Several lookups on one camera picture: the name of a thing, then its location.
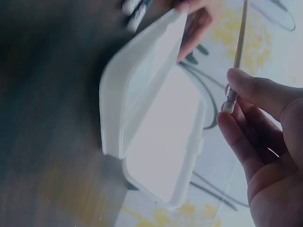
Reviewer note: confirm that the person's right hand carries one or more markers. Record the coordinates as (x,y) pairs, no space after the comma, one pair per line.
(279,146)

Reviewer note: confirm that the person's left hand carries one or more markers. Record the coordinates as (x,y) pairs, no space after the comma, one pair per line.
(197,28)

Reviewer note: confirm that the person's left fingers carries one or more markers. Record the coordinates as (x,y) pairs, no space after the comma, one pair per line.
(196,33)

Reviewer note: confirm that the wooden pencil with eraser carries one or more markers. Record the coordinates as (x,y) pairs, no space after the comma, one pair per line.
(239,35)

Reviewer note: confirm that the white plastic hinged box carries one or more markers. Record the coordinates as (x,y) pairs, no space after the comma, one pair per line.
(161,130)

